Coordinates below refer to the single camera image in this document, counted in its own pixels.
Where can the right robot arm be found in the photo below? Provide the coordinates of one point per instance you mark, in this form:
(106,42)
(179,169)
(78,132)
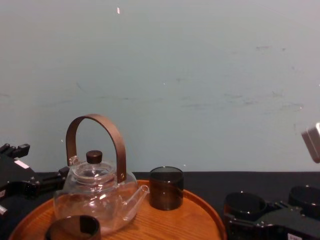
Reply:
(312,142)

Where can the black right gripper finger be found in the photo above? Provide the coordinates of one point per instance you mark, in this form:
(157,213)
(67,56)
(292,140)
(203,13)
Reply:
(240,228)
(285,208)

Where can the dark smoked glass cup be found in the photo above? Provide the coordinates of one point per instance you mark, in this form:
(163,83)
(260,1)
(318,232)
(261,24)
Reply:
(72,230)
(243,206)
(166,192)
(306,200)

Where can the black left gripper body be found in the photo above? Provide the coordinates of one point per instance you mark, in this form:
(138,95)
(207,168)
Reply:
(17,177)

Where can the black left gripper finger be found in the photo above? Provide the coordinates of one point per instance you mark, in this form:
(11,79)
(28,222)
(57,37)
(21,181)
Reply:
(53,180)
(18,150)

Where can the round wooden tray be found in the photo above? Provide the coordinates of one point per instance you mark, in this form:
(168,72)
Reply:
(165,222)

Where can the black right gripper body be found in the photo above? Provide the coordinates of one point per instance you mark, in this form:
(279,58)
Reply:
(295,226)

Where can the glass lid with dark knob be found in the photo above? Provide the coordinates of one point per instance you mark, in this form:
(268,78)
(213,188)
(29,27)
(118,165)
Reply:
(94,157)

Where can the black table cloth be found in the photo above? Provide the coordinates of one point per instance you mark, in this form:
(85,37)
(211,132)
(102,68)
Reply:
(205,180)

